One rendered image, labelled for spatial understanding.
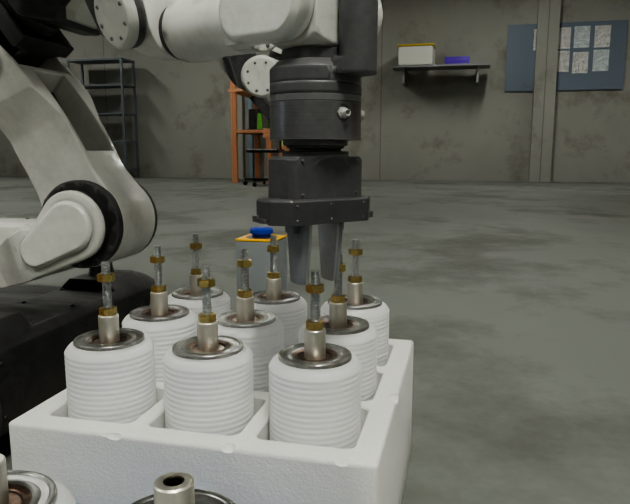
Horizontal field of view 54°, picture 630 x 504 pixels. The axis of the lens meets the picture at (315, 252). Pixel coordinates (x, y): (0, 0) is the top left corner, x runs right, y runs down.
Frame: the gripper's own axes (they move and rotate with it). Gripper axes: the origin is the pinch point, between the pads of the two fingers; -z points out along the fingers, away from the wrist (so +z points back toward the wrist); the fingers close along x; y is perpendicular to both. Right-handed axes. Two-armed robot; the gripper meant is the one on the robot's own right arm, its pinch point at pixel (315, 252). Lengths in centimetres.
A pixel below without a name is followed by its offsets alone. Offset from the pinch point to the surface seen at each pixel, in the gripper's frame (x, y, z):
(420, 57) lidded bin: -625, -622, 142
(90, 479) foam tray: 20.0, -11.3, -23.3
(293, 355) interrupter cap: 1.9, -1.1, -10.7
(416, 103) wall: -663, -665, 82
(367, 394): -9.8, -3.0, -18.3
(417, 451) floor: -29.7, -14.2, -36.0
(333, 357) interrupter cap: -1.1, 1.8, -10.7
